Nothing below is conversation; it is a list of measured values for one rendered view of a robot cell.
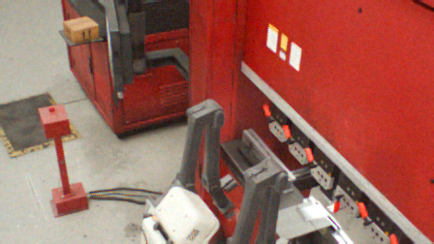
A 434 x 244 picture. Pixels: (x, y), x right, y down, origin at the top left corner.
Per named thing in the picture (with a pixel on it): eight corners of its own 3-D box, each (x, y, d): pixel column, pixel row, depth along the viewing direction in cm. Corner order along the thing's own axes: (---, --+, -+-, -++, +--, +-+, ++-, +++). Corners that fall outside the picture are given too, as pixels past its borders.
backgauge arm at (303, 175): (278, 188, 304) (280, 168, 296) (365, 162, 331) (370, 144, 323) (285, 197, 299) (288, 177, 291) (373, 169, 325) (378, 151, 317)
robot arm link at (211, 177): (201, 101, 208) (214, 114, 201) (213, 98, 211) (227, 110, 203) (199, 184, 233) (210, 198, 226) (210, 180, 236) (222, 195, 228)
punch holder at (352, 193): (333, 198, 233) (340, 169, 224) (349, 194, 237) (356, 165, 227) (354, 220, 223) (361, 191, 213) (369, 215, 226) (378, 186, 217)
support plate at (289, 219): (263, 216, 248) (263, 215, 247) (310, 201, 259) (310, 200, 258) (283, 242, 235) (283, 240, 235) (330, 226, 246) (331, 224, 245)
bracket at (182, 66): (143, 62, 333) (142, 52, 329) (179, 56, 343) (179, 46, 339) (165, 92, 305) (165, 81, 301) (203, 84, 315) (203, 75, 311)
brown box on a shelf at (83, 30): (58, 31, 398) (56, 16, 391) (91, 26, 410) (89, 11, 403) (69, 46, 378) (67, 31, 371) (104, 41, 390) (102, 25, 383)
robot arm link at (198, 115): (184, 100, 203) (196, 112, 196) (214, 97, 210) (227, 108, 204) (169, 192, 225) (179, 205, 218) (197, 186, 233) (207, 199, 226)
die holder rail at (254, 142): (241, 143, 314) (242, 130, 309) (250, 141, 317) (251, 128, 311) (284, 194, 279) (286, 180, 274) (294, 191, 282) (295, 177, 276)
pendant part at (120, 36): (108, 55, 315) (104, -2, 294) (128, 54, 318) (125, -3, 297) (113, 93, 281) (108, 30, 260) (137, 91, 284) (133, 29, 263)
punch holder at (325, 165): (309, 172, 247) (314, 144, 238) (325, 168, 251) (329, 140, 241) (327, 192, 237) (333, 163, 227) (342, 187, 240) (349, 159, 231)
